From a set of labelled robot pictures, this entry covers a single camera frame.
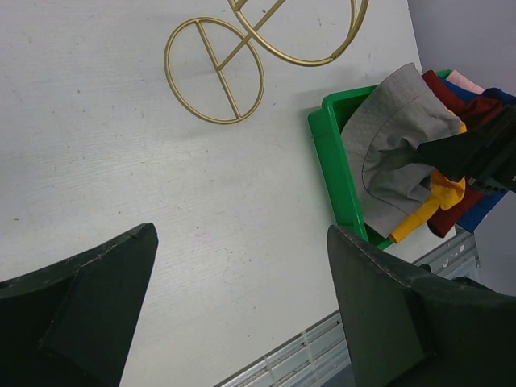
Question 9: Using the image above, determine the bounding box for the gold wire hat stand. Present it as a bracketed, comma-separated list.
[163, 0, 369, 125]

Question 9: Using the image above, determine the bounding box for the pink bucket hat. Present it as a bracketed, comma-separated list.
[447, 70, 485, 94]

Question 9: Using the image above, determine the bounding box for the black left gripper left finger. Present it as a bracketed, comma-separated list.
[1, 223, 158, 386]

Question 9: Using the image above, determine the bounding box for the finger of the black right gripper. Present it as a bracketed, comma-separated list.
[417, 132, 483, 182]

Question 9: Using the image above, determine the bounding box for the grey bucket hat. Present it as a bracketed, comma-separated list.
[341, 63, 466, 239]

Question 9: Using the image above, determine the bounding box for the blue bucket hat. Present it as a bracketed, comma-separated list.
[429, 77, 515, 235]

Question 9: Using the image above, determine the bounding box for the yellow bucket hat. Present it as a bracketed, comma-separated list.
[389, 120, 468, 245]

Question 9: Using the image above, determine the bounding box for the dark red bucket hat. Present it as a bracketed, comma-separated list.
[421, 69, 505, 239]

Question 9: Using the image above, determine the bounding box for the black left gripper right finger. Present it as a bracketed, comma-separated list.
[327, 226, 515, 386]

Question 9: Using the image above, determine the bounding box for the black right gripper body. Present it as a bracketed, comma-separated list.
[459, 106, 515, 194]

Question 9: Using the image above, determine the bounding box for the aluminium front rail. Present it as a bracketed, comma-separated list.
[222, 227, 479, 386]

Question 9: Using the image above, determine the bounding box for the green plastic tray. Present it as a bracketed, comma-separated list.
[307, 69, 452, 251]

